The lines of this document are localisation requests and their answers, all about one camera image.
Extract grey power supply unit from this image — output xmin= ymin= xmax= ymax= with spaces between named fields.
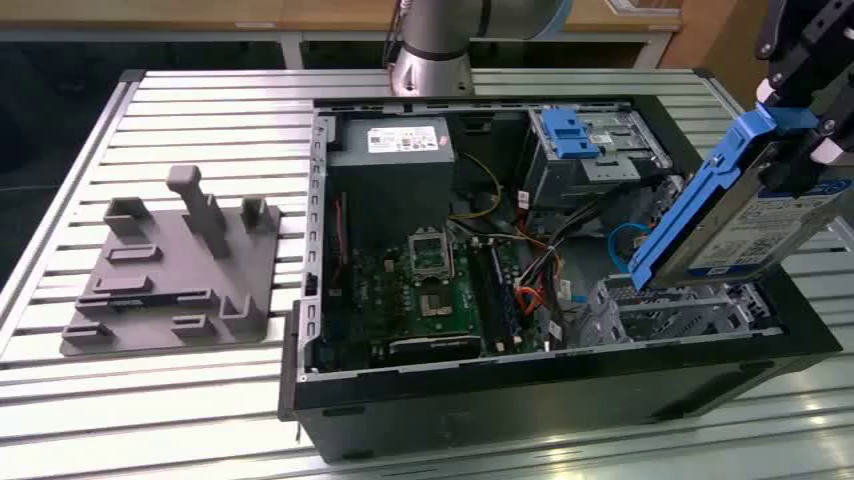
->
xmin=326 ymin=117 xmax=459 ymax=251

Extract black PC case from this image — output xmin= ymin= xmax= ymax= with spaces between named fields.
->
xmin=276 ymin=94 xmax=844 ymax=464

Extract grey parts rack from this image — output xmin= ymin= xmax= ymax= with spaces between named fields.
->
xmin=59 ymin=164 xmax=286 ymax=359

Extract metal drive cage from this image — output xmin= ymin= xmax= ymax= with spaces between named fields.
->
xmin=526 ymin=107 xmax=675 ymax=236

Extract blue data wire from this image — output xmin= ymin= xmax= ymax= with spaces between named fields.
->
xmin=609 ymin=222 xmax=653 ymax=275

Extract hard disk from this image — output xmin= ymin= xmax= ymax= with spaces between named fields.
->
xmin=626 ymin=104 xmax=854 ymax=294

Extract green motherboard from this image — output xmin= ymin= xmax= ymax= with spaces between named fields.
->
xmin=319 ymin=219 xmax=555 ymax=371

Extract black graphics card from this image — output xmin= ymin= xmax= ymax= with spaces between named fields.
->
xmin=385 ymin=332 xmax=483 ymax=362

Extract metal disk bay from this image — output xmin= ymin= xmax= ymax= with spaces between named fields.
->
xmin=573 ymin=272 xmax=782 ymax=346

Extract wooden desk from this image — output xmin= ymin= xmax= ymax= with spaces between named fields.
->
xmin=0 ymin=0 xmax=686 ymax=69

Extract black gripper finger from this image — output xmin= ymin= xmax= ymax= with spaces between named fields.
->
xmin=764 ymin=9 xmax=854 ymax=199
xmin=754 ymin=29 xmax=820 ymax=109

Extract square chipset chip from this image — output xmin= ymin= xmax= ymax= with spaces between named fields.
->
xmin=418 ymin=291 xmax=461 ymax=320

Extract thin red wire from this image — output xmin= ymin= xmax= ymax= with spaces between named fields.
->
xmin=335 ymin=192 xmax=350 ymax=294

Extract blue plastic drive latch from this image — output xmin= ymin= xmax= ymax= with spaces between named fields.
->
xmin=541 ymin=108 xmax=599 ymax=159

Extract yellow and black wires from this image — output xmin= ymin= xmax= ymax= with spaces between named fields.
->
xmin=447 ymin=152 xmax=503 ymax=221

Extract black RAM slot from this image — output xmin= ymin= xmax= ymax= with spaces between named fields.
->
xmin=466 ymin=238 xmax=499 ymax=354

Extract multicoloured disk power wire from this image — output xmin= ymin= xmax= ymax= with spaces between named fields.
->
xmin=517 ymin=234 xmax=569 ymax=301

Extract black cable bundle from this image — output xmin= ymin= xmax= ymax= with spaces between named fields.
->
xmin=517 ymin=172 xmax=675 ymax=251

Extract CPU socket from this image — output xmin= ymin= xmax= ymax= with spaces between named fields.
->
xmin=406 ymin=225 xmax=457 ymax=282

